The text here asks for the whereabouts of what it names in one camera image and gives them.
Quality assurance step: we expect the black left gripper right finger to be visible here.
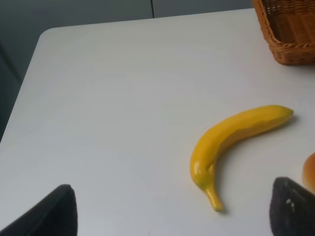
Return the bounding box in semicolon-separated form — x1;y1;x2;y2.
270;177;315;236

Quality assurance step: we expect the woven wicker basket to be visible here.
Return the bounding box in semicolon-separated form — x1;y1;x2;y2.
253;0;315;65

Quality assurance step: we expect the yellow plastic banana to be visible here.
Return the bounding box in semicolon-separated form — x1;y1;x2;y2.
189;105;294;211

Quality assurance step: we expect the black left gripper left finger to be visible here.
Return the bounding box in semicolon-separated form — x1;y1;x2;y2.
0;184;78;236

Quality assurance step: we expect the orange bread roll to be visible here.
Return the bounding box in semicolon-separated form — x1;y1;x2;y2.
302;153;315;194

